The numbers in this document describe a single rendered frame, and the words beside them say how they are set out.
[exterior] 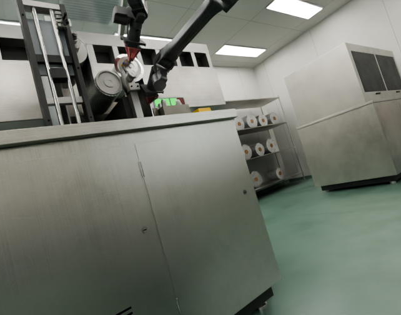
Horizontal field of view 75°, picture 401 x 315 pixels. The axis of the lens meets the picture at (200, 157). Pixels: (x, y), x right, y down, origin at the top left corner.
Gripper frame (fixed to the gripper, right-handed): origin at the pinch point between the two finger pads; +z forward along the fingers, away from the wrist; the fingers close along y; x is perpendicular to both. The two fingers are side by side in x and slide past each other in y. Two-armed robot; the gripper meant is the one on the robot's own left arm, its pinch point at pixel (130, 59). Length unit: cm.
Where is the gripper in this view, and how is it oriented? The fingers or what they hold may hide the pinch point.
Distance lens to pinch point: 138.5
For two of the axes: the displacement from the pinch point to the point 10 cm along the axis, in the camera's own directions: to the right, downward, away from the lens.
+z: -2.9, 7.9, 5.4
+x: -5.2, -6.1, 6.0
